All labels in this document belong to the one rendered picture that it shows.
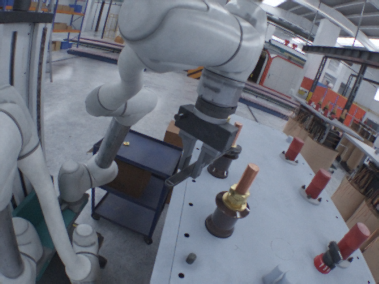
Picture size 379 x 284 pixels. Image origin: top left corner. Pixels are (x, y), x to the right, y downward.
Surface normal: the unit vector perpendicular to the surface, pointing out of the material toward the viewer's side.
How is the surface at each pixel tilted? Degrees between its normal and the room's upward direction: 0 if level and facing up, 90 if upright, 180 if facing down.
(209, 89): 90
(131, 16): 85
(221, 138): 90
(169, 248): 11
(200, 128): 90
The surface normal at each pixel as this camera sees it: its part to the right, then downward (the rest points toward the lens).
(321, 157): -0.09, 0.43
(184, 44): 0.37, 0.85
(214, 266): 0.29, -0.85
